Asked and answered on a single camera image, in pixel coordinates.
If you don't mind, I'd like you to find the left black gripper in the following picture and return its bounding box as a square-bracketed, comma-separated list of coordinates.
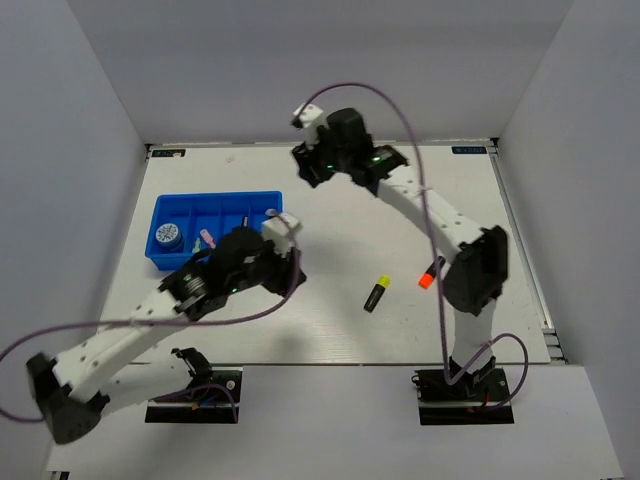
[230, 236, 309, 298]

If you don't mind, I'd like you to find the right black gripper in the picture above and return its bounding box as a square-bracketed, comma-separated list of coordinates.
[291, 123, 352, 190]

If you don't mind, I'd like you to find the pink correction tape pen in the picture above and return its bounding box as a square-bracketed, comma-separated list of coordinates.
[199, 229, 216, 249]

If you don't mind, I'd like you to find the blue patterned tape roll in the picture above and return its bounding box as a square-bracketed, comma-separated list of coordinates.
[154, 222, 184, 250]

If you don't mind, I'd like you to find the yellow cap black highlighter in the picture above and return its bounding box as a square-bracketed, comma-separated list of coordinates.
[363, 275, 391, 313]

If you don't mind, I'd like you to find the orange cap black highlighter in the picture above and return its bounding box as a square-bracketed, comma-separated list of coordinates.
[418, 256, 446, 289]

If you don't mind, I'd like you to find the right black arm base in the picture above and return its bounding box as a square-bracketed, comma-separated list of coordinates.
[411, 368, 515, 426]

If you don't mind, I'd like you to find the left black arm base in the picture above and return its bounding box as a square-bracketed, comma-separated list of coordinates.
[145, 348, 243, 425]

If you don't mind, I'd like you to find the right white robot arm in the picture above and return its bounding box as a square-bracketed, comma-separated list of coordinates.
[292, 104, 509, 399]

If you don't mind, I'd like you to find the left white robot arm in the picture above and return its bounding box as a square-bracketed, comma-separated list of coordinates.
[26, 214, 306, 445]

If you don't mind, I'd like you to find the blue compartment tray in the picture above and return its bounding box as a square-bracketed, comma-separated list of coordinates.
[145, 190, 283, 271]

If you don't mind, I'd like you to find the right black corner label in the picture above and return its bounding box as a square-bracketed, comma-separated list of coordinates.
[451, 145, 487, 155]

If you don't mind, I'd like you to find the black corner label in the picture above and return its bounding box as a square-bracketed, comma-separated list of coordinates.
[151, 149, 186, 158]
[451, 145, 487, 155]

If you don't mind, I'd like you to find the left black corner label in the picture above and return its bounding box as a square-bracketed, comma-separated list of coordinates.
[151, 149, 186, 158]

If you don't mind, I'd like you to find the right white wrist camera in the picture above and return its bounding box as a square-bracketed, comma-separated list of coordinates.
[291, 103, 326, 149]

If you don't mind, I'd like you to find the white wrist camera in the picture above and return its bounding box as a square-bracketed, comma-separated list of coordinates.
[291, 103, 326, 149]
[261, 209, 302, 257]

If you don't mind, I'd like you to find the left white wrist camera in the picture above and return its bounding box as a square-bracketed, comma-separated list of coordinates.
[261, 209, 302, 257]

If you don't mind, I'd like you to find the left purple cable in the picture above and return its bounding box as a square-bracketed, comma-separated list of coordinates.
[0, 208, 303, 424]

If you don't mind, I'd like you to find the purple cable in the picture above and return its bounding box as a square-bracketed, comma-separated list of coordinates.
[0, 208, 303, 424]
[292, 82, 530, 414]

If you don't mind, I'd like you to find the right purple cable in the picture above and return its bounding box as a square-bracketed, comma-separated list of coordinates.
[292, 82, 530, 414]

